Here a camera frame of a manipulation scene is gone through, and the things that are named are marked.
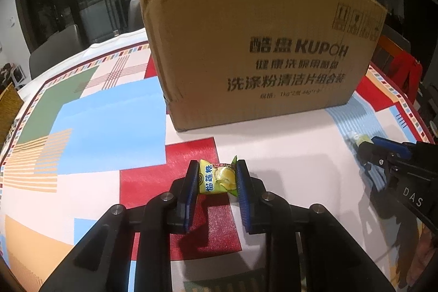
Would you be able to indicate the woven wicker box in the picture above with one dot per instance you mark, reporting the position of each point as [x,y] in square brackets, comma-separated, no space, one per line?
[10,104]

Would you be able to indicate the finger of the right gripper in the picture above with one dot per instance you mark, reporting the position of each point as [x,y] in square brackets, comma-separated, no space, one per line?
[383,147]
[368,160]

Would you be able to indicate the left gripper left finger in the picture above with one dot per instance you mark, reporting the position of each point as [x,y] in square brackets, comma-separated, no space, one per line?
[101,260]

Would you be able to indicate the person right hand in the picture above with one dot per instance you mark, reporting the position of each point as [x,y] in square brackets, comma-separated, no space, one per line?
[425,250]

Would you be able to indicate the green yellow candy packet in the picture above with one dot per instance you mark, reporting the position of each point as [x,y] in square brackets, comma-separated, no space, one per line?
[217,178]

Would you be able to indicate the grey chair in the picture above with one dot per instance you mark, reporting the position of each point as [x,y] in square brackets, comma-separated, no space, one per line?
[135,18]
[59,47]

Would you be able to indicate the colourful patchwork tablecloth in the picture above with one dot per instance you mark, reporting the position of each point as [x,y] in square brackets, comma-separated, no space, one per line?
[99,135]

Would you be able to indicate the grey chair left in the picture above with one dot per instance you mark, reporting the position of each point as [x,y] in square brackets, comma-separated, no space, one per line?
[59,47]

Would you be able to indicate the pale green candy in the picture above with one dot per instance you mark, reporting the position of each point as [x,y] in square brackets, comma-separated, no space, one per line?
[355,139]

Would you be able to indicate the red wooden chair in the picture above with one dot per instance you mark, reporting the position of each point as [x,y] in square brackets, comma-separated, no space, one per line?
[399,66]

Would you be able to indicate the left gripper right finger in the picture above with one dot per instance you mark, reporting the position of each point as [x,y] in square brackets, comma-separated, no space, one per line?
[307,248]

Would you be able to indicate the grey chair right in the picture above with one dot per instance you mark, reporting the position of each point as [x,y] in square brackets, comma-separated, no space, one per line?
[135,18]

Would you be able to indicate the brown cardboard box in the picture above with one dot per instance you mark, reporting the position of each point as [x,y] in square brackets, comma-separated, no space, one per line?
[226,61]

